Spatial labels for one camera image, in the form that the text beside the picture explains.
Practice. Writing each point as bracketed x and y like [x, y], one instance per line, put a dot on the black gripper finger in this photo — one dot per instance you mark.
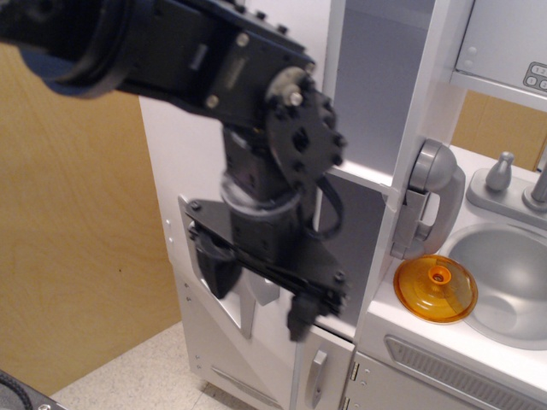
[305, 308]
[220, 269]

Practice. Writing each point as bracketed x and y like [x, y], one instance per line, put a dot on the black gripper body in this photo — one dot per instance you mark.
[275, 240]

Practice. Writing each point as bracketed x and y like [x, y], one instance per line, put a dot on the white toy fridge door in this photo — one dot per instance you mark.
[187, 158]

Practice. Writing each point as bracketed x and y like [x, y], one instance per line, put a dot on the grey lower door handle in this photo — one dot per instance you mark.
[313, 386]

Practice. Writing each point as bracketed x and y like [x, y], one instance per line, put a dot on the white lower fridge door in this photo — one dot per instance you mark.
[242, 345]

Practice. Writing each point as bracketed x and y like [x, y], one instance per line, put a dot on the orange transparent pot lid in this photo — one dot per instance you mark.
[436, 288]

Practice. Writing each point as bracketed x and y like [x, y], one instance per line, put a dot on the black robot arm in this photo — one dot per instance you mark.
[217, 60]

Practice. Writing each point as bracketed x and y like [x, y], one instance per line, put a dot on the white toy fridge cabinet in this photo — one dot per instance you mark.
[388, 66]

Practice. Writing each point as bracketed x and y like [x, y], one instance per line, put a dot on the grey toy phone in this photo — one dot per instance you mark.
[431, 203]

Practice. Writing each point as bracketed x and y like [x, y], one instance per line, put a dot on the black object bottom left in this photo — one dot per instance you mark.
[16, 395]

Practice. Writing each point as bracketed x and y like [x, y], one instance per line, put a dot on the white toy microwave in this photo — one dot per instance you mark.
[503, 52]

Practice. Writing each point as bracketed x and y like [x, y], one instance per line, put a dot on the grey oven control panel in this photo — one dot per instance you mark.
[457, 378]

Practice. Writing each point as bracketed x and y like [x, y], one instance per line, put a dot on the grey toy faucet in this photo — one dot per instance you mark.
[498, 191]

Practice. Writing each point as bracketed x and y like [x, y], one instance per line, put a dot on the grey toy sink basin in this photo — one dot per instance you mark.
[508, 264]

